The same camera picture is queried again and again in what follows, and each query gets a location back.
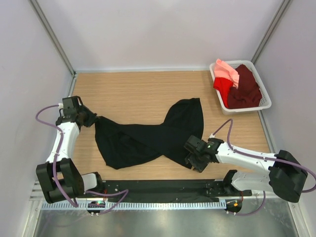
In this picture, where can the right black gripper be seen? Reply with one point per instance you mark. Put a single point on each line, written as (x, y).
(199, 167)

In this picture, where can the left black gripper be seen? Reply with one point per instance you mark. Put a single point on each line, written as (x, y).
(92, 117)

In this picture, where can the black t shirt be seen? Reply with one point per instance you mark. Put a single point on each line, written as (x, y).
(126, 145)

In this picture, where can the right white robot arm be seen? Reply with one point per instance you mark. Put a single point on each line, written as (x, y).
(279, 173)

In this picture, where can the red t shirt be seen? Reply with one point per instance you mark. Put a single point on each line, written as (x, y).
(223, 85)

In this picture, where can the maroon t shirt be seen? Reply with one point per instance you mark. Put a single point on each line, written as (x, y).
(248, 94)

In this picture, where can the white plastic basket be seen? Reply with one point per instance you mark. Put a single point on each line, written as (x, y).
(265, 102)

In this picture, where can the pink t shirt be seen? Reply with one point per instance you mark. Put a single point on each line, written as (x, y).
(224, 70)

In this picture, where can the white slotted cable duct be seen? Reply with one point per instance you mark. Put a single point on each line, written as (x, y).
(99, 206)

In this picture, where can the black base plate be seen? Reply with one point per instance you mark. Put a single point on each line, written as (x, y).
(169, 190)

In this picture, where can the left aluminium frame post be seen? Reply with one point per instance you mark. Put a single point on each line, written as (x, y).
(51, 34)

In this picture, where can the aluminium frame post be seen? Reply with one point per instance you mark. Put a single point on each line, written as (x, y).
(51, 34)
(282, 9)

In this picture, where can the right aluminium frame post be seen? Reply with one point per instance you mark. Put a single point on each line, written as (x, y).
(282, 9)

